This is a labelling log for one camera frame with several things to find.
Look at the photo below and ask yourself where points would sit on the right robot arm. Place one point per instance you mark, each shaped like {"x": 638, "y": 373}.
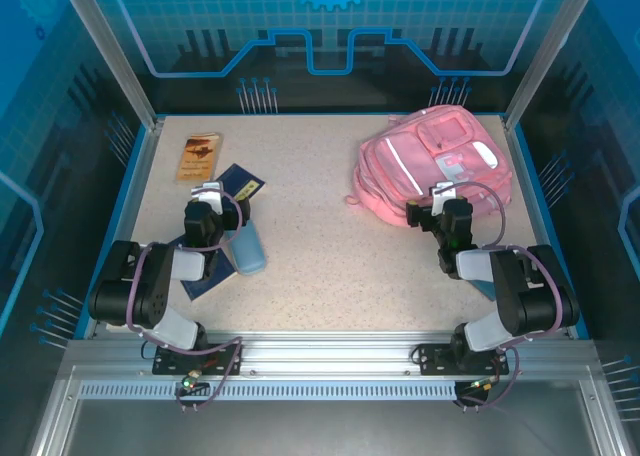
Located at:
{"x": 520, "y": 296}

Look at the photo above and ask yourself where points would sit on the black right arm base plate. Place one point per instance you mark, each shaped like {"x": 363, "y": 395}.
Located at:
{"x": 430, "y": 363}

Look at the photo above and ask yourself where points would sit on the orange cover paperback book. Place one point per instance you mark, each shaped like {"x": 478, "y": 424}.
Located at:
{"x": 199, "y": 157}

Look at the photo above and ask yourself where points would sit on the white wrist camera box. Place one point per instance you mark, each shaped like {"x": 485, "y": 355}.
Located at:
{"x": 209, "y": 195}
{"x": 444, "y": 191}

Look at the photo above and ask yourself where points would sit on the aluminium mounting rail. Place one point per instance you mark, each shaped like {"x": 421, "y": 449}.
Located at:
{"x": 330, "y": 356}

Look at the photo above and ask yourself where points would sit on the pink backpack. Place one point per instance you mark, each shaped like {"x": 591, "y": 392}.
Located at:
{"x": 430, "y": 161}

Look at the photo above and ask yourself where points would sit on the aluminium frame post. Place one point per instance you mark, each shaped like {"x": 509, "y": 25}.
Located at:
{"x": 545, "y": 51}
{"x": 121, "y": 66}

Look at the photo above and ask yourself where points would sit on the small connector green light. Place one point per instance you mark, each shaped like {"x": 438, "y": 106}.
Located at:
{"x": 482, "y": 385}
{"x": 190, "y": 380}

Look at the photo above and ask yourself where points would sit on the navy book yellow label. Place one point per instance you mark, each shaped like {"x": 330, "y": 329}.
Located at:
{"x": 240, "y": 181}
{"x": 210, "y": 281}

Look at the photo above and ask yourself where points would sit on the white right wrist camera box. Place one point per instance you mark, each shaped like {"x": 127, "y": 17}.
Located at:
{"x": 444, "y": 191}

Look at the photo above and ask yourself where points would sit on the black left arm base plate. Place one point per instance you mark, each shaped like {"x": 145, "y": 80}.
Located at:
{"x": 167, "y": 363}

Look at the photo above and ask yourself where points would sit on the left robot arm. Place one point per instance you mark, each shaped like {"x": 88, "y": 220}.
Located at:
{"x": 150, "y": 286}

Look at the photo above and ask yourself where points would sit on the light blue pencil case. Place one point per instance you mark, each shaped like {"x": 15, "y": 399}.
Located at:
{"x": 248, "y": 253}

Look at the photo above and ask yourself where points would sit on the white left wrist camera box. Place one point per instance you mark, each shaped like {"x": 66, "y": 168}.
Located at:
{"x": 209, "y": 195}

